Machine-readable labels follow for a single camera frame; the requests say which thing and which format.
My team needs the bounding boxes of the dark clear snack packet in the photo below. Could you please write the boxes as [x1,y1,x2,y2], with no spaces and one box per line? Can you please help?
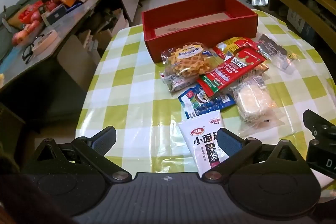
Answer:
[256,34,296,75]

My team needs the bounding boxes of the black box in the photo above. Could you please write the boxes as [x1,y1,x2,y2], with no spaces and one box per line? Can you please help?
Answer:
[43,5,67,26]

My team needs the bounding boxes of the red green snack packet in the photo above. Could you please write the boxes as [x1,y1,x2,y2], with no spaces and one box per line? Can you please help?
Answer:
[197,47,269,98]

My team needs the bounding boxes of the dark side desk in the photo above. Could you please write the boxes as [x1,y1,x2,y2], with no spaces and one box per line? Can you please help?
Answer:
[0,0,141,88]

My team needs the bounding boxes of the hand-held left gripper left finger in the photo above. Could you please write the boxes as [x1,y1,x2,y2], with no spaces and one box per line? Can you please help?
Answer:
[22,126,132,184]

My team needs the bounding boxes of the waffle packet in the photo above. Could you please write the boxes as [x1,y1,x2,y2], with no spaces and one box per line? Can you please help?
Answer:
[161,43,214,80]

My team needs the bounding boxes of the red cardboard box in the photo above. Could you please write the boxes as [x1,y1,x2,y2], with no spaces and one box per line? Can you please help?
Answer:
[142,0,259,64]

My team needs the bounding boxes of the white spicy strip packet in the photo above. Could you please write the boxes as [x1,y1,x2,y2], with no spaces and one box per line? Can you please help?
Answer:
[178,110,231,178]

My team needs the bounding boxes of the beige tape roll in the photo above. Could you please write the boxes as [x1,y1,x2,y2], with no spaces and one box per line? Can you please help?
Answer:
[31,30,59,53]

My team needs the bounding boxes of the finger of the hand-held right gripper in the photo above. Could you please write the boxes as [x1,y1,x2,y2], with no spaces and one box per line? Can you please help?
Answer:
[302,109,336,139]

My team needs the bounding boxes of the black eyeglasses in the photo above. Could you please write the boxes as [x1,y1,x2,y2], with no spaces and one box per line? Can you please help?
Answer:
[21,35,45,64]

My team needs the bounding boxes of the red yellow snack packet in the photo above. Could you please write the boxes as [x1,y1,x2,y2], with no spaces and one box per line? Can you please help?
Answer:
[213,37,260,60]

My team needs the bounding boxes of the white dark-print snack packet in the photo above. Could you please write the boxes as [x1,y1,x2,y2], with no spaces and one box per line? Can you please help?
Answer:
[161,67,202,93]

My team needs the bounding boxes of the red plastic bag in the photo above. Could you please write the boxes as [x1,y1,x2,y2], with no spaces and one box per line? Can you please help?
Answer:
[18,2,45,24]

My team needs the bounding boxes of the blue snack packet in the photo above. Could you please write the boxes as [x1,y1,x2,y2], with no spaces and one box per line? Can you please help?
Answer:
[178,84,237,119]

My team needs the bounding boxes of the clear cake packet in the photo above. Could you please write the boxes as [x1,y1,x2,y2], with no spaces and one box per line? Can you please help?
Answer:
[230,76,285,135]

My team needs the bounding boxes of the red apple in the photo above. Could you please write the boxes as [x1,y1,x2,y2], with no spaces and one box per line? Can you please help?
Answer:
[12,30,29,46]
[24,21,40,33]

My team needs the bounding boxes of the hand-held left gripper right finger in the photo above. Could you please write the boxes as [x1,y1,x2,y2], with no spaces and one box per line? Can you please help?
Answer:
[202,128,315,184]

